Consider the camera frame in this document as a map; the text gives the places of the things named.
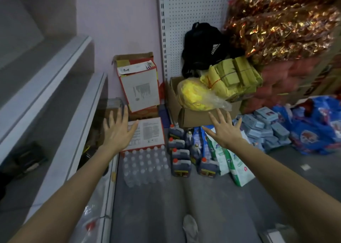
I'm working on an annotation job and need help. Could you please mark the pile of light blue boxes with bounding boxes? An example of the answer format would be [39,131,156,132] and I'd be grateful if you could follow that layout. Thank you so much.
[233,107,292,152]

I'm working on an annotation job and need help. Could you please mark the dark jug with orange cap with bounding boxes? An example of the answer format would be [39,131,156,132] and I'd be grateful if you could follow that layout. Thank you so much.
[172,158,192,178]
[168,137,185,150]
[172,148,190,161]
[198,158,219,179]
[169,124,185,140]

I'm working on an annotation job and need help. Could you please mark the bundles of yellow paper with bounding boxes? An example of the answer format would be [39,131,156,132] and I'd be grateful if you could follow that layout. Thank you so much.
[200,56,264,102]

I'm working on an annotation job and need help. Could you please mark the white pegboard panel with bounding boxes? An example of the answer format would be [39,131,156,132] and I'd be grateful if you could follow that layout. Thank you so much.
[157,0,241,82]

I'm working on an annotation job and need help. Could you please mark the green white powder bag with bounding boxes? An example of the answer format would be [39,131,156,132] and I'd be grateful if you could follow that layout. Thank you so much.
[206,130,230,176]
[223,138,256,187]

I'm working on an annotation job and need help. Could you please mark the brown open cardboard box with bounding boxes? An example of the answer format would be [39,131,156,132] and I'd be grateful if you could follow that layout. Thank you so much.
[165,76,243,129]

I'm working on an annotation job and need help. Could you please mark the tall red white cardboard box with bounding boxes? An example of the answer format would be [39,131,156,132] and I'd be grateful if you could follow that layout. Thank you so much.
[112,52,161,114]

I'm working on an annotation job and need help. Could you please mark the yellow stuff in plastic bag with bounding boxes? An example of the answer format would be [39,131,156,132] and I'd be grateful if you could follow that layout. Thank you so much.
[177,77,232,112]

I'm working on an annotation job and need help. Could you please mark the pile of gold foil packets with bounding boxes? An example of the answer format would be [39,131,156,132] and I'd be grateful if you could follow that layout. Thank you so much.
[222,0,341,65]

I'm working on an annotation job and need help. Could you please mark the black object on shelf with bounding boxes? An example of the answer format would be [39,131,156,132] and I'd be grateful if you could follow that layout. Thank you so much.
[12,142,48,175]

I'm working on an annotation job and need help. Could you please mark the person's left forearm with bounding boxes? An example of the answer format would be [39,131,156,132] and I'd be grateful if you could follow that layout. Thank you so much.
[7,144,122,243]

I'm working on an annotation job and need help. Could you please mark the pile of blue printed bags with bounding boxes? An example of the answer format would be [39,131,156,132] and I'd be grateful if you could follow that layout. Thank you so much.
[272,96,341,155]

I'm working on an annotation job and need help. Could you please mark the blue plastic packet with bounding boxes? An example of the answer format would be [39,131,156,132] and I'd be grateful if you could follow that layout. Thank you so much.
[193,126,217,161]

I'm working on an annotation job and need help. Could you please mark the wrapped pack of water bottles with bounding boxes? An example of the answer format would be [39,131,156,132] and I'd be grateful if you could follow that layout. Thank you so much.
[123,145,171,188]

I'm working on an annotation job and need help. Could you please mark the person's right hand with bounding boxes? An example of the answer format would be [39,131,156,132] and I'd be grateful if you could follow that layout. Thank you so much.
[201,108,244,150]

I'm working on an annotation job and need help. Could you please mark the black backpack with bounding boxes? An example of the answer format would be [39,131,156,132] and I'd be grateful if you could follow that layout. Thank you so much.
[181,22,233,78]

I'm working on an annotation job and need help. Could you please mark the flat red white cardboard box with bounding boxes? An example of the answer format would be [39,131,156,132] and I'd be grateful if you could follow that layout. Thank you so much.
[120,117,166,154]

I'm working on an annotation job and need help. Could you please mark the person's white shoe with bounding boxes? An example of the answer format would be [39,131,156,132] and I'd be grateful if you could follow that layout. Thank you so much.
[182,215,200,243]

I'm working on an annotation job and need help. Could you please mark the stack of red packets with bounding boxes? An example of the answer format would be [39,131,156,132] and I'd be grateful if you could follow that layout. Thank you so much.
[240,56,341,114]

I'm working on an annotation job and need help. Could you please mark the person's right forearm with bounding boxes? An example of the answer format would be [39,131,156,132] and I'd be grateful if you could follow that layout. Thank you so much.
[229,138,341,243]

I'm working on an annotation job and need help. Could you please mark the person's left hand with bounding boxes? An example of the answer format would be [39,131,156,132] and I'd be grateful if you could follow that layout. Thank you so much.
[102,105,139,154]

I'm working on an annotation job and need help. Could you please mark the clear plastic bag red item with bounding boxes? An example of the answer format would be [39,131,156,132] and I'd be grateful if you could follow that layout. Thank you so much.
[69,171,112,243]

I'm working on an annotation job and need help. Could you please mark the grey metal shelving unit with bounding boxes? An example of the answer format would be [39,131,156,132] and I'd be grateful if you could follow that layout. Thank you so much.
[0,0,119,243]

